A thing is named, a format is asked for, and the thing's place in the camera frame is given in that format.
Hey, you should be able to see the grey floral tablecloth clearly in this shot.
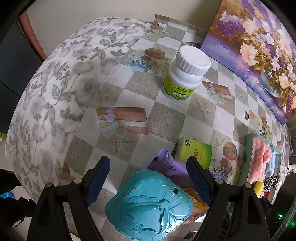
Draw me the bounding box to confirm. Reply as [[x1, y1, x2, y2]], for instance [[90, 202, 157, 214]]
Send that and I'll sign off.
[[5, 17, 155, 232]]

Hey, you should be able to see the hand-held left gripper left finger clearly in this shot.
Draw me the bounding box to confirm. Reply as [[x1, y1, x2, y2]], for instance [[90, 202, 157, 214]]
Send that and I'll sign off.
[[30, 156, 111, 241]]

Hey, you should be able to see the dark cupboard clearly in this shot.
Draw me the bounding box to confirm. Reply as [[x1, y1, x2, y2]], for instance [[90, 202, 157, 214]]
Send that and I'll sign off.
[[0, 21, 44, 130]]

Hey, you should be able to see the teal plastic toy case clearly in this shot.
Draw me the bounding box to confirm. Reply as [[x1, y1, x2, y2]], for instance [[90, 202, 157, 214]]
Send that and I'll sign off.
[[105, 170, 193, 240]]

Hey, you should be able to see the green tissue pack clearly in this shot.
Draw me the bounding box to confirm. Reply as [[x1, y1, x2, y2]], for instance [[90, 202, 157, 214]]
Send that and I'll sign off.
[[174, 137, 213, 171]]

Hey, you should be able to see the red-brown wooden strip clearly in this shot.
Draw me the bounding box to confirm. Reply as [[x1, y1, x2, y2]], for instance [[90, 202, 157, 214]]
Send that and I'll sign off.
[[17, 11, 47, 62]]

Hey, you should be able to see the blue face mask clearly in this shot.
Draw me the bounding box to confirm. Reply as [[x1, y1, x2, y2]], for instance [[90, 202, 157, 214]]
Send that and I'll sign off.
[[265, 146, 280, 178]]

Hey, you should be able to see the pink striped knit cloth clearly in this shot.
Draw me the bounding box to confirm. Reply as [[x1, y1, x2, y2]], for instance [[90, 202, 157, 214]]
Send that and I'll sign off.
[[247, 137, 273, 183]]

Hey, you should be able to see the purple packet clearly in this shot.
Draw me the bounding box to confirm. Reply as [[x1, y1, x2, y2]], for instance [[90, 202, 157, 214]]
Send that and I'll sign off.
[[147, 148, 197, 190]]

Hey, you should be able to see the flower painting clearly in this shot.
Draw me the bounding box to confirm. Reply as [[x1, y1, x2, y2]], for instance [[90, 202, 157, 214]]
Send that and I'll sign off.
[[200, 0, 296, 126]]

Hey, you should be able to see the black and white leopard scrunchie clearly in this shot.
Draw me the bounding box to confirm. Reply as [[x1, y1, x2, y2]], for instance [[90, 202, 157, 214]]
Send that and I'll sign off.
[[264, 173, 281, 193]]

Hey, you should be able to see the teal tray with white inside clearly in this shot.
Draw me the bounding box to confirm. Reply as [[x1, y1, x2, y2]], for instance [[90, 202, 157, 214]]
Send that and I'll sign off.
[[238, 133, 282, 200]]

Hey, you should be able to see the person's black clothing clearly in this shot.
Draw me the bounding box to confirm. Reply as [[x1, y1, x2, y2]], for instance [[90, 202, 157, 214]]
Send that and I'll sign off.
[[0, 169, 37, 234]]

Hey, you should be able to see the white pill bottle green label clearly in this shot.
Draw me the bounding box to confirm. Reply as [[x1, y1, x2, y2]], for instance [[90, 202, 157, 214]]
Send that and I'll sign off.
[[163, 45, 211, 100]]

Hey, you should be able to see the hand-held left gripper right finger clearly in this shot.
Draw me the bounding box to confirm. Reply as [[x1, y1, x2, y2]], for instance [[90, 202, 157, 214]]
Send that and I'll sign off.
[[186, 156, 271, 241]]

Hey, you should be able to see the orange packet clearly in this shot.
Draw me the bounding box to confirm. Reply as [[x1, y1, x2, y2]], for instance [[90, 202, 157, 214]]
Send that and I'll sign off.
[[183, 185, 208, 223]]

